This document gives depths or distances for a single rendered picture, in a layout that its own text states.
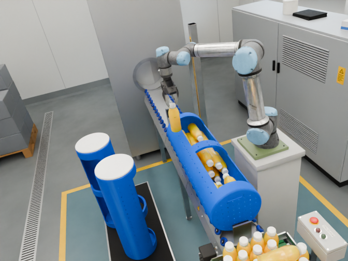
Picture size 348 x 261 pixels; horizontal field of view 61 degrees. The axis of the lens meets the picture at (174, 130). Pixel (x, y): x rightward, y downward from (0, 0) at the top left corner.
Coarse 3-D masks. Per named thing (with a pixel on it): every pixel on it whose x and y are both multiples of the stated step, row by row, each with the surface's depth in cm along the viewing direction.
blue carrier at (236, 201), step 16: (176, 144) 196; (208, 144) 176; (192, 160) 173; (224, 160) 190; (192, 176) 168; (208, 176) 156; (240, 176) 170; (208, 192) 150; (224, 192) 143; (240, 192) 143; (256, 192) 146; (208, 208) 147; (224, 208) 145; (240, 208) 149; (256, 208) 152; (224, 224) 151
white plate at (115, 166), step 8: (104, 160) 214; (112, 160) 212; (120, 160) 210; (128, 160) 209; (96, 168) 207; (104, 168) 205; (112, 168) 204; (120, 168) 202; (128, 168) 201; (96, 176) 200; (104, 176) 198; (112, 176) 197; (120, 176) 196
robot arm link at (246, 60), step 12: (240, 48) 140; (252, 48) 138; (240, 60) 139; (252, 60) 136; (240, 72) 141; (252, 72) 141; (252, 84) 145; (252, 96) 148; (252, 108) 152; (264, 108) 154; (252, 120) 156; (264, 120) 154; (252, 132) 156; (264, 132) 154
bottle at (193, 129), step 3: (192, 123) 218; (189, 126) 217; (192, 126) 214; (195, 126) 214; (189, 129) 216; (192, 129) 212; (195, 129) 210; (198, 129) 210; (192, 132) 211; (195, 132) 208; (198, 132) 207; (192, 135) 211; (195, 135) 207; (198, 135) 206; (201, 135) 207; (195, 138) 208
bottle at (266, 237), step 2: (266, 232) 139; (266, 234) 138; (268, 234) 137; (276, 234) 137; (264, 236) 140; (266, 236) 138; (268, 236) 137; (270, 236) 136; (272, 236) 136; (274, 236) 136; (276, 236) 136; (264, 238) 139; (266, 238) 138; (268, 238) 137; (270, 238) 136; (272, 238) 136; (274, 238) 136; (276, 238) 136; (278, 238) 137; (266, 240) 138; (276, 240) 136; (278, 240) 137; (266, 242) 138; (278, 242) 138; (266, 244) 139; (278, 244) 139; (278, 246) 140
